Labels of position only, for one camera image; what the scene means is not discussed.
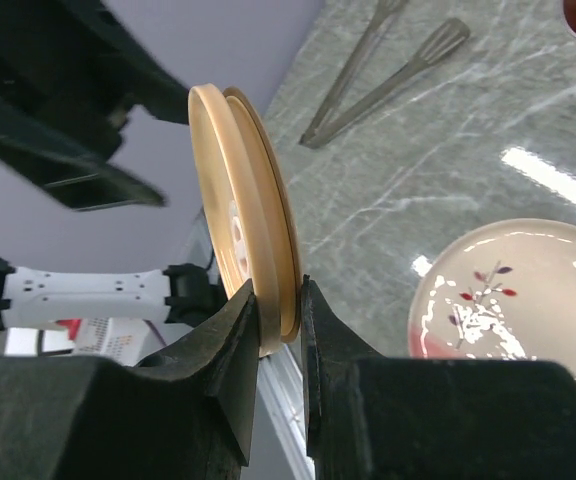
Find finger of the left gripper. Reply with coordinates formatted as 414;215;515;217
60;1;189;125
0;127;165;211

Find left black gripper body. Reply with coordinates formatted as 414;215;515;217
0;1;118;159

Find pink white round plate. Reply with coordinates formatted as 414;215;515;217
408;218;576;361

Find tan round lid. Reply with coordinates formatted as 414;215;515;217
188;84;302;357

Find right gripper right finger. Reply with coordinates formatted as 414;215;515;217
300;279;576;479

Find metal tongs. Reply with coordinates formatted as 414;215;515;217
299;0;471;150

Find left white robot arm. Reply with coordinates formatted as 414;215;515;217
0;1;226;332

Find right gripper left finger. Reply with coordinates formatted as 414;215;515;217
0;284;259;479

